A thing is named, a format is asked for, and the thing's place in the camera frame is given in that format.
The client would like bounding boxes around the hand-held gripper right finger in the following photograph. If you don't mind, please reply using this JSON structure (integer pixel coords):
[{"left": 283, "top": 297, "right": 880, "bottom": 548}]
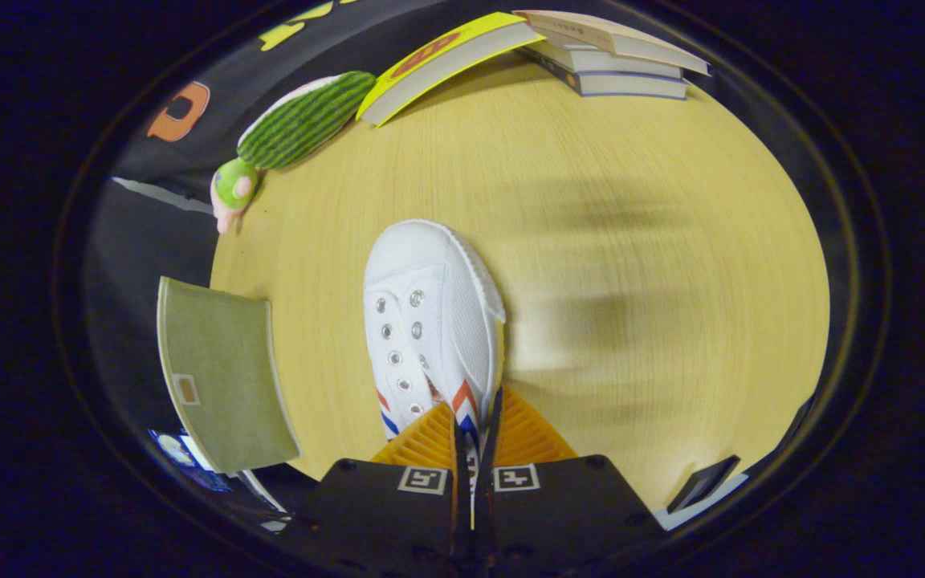
[{"left": 474, "top": 387, "right": 665, "bottom": 568}]

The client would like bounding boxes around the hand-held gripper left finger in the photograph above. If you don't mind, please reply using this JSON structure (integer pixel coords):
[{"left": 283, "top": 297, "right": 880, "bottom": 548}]
[{"left": 300, "top": 401, "right": 474, "bottom": 568}]

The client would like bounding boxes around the green fabric storage box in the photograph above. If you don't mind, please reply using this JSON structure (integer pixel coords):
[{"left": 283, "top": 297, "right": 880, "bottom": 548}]
[{"left": 157, "top": 276, "right": 303, "bottom": 474}]

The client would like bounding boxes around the white shoe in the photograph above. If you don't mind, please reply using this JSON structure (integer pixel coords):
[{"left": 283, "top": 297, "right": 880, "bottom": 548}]
[{"left": 362, "top": 219, "right": 507, "bottom": 531}]

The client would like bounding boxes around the black flat object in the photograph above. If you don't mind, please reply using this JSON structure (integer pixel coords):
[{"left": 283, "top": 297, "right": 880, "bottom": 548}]
[{"left": 655, "top": 454, "right": 750, "bottom": 532}]

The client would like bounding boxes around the pink and green plush toy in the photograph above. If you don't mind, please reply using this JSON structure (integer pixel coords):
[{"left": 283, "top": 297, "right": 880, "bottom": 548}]
[{"left": 210, "top": 157, "right": 259, "bottom": 235}]

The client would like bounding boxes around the green striped watermelon plush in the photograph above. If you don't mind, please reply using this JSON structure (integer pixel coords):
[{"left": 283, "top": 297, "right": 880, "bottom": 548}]
[{"left": 236, "top": 71, "right": 377, "bottom": 171}]

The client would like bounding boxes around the dark blue book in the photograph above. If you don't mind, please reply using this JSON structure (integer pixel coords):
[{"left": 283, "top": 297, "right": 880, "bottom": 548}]
[{"left": 539, "top": 56, "right": 689, "bottom": 100}]

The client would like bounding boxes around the white book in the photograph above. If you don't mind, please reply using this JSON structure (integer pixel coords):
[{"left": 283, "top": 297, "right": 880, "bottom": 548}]
[{"left": 523, "top": 40, "right": 684, "bottom": 80}]

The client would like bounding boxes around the yellow book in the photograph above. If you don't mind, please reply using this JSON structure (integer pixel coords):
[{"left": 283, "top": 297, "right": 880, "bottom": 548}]
[{"left": 356, "top": 11, "right": 546, "bottom": 128}]

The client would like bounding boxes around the beige book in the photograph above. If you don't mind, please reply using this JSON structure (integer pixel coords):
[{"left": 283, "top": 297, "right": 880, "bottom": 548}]
[{"left": 514, "top": 9, "right": 712, "bottom": 77}]

